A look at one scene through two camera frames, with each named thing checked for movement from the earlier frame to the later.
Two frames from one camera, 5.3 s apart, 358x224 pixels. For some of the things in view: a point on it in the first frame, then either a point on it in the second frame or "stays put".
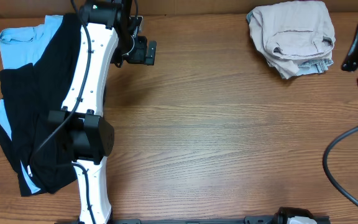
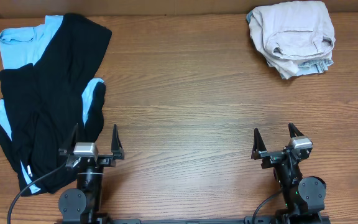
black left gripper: [150, 53] → [103, 159]
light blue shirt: [21, 45] stays put
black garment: [30, 93] stays put
